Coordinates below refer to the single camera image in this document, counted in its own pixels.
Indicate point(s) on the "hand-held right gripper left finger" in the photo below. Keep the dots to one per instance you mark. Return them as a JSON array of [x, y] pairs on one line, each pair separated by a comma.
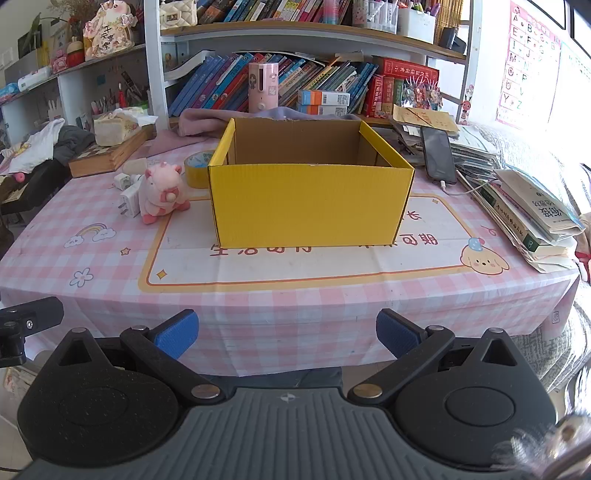
[[178, 332]]

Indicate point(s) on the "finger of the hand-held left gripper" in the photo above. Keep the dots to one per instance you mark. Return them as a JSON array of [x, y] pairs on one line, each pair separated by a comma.
[[32, 316]]

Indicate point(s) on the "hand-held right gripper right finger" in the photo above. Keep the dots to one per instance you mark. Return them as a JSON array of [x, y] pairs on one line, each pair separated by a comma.
[[397, 330]]

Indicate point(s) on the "pink plush toy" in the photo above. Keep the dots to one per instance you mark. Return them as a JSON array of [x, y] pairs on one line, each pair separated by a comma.
[[159, 194]]

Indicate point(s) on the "white charger plug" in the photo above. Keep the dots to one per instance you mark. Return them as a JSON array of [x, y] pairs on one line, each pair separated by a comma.
[[130, 199], [123, 181]]

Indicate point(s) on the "yellow tape roll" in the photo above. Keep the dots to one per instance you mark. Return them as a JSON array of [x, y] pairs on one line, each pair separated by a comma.
[[194, 177]]

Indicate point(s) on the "yellow cardboard box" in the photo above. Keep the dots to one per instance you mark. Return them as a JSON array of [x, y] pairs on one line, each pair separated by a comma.
[[300, 207]]

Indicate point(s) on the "white soft block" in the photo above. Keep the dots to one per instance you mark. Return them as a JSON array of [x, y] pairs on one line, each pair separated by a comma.
[[136, 165]]

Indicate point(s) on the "white shirt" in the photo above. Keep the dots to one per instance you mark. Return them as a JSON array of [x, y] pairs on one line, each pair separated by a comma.
[[37, 143]]

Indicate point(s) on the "stack of workbooks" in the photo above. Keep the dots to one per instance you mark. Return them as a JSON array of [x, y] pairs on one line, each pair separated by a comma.
[[531, 217]]

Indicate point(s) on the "wooden board box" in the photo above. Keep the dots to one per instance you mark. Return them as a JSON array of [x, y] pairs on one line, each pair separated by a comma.
[[106, 157]]

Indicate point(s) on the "black smartphone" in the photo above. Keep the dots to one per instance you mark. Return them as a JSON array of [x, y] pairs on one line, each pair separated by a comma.
[[437, 154]]

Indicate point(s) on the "dark grey cloth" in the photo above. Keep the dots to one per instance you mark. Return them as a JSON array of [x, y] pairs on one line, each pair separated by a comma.
[[76, 141]]

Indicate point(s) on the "red cloth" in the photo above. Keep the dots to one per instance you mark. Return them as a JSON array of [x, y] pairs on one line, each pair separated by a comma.
[[584, 265]]

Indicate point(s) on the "pile of loose papers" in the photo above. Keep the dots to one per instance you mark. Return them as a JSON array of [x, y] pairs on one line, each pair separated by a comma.
[[475, 147]]

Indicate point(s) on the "cream tissue pack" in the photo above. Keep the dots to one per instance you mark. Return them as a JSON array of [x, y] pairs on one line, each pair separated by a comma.
[[113, 131]]

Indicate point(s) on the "brown paper envelope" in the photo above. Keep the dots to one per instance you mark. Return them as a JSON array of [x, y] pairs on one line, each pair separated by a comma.
[[425, 120]]

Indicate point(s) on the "purple pink cloth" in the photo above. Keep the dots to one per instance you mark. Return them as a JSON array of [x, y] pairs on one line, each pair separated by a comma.
[[203, 121]]

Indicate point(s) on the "white side shelf unit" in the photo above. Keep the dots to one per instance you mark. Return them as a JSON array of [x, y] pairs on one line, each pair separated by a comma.
[[69, 87]]

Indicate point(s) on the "glittery sticker bunch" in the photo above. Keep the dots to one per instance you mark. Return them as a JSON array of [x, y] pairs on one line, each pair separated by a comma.
[[421, 94]]

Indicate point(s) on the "row of blue books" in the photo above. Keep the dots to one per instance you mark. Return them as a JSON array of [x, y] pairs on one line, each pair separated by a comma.
[[207, 83]]

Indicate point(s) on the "red boxed book set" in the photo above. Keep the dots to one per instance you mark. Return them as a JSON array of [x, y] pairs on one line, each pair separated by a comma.
[[392, 74]]

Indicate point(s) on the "pink cylinder device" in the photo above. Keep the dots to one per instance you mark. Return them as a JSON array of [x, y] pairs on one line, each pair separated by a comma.
[[263, 87]]

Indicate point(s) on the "small black desk gadget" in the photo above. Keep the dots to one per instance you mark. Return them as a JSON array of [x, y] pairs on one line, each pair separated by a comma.
[[451, 39]]

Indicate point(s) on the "pink doll ornament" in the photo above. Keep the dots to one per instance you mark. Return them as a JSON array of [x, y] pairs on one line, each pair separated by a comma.
[[108, 30]]

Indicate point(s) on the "white pen holder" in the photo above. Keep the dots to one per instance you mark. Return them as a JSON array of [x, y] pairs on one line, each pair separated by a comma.
[[415, 25]]

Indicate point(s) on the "clear pen holder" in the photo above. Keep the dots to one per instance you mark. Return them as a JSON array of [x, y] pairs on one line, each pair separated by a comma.
[[376, 16]]

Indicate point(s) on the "white quilted handbag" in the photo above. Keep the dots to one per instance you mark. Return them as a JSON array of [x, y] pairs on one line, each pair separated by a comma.
[[178, 14]]

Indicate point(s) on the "pink blue gradient bottle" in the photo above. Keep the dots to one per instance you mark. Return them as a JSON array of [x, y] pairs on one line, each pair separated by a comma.
[[337, 10]]

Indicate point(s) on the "row of colourful paperbacks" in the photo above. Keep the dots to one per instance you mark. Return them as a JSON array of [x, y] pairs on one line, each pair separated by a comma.
[[268, 9]]

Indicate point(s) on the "white bookshelf frame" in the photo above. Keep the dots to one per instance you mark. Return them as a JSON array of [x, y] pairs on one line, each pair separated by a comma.
[[154, 69]]

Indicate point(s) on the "pink letter wall poster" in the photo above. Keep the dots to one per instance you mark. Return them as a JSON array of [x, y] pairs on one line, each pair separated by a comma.
[[526, 69]]

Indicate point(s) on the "black window frame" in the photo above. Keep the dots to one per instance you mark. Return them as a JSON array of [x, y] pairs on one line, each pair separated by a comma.
[[575, 16]]

